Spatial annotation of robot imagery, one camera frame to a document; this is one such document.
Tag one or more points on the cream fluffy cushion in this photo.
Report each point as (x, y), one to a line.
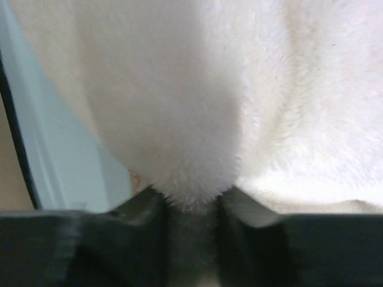
(282, 99)

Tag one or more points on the beige fabric pet tent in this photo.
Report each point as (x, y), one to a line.
(13, 192)

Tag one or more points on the black tent pole front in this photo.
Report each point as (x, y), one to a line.
(18, 141)

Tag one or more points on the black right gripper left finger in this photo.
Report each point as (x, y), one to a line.
(123, 247)

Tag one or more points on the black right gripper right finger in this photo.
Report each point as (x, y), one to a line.
(259, 247)

